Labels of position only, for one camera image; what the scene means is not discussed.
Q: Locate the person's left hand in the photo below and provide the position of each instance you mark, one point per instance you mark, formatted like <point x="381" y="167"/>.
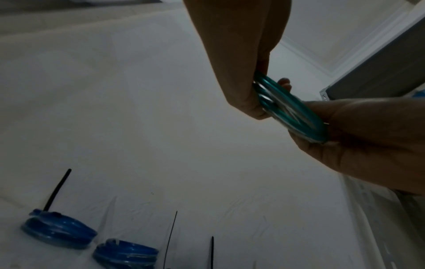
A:
<point x="239" y="39"/>

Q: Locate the person's right hand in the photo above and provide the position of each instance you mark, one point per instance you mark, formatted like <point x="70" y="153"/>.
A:
<point x="372" y="142"/>

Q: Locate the curled black cable tie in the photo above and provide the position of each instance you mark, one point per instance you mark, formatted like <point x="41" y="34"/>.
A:
<point x="58" y="189"/>

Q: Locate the grey shelf board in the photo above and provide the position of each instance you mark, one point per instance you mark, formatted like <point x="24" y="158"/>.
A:
<point x="381" y="71"/>

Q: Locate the white perforated shelf upright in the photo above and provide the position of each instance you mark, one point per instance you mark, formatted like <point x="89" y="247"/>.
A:
<point x="368" y="223"/>

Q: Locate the black metal frame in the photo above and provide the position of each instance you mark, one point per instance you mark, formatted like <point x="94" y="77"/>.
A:
<point x="66" y="4"/>

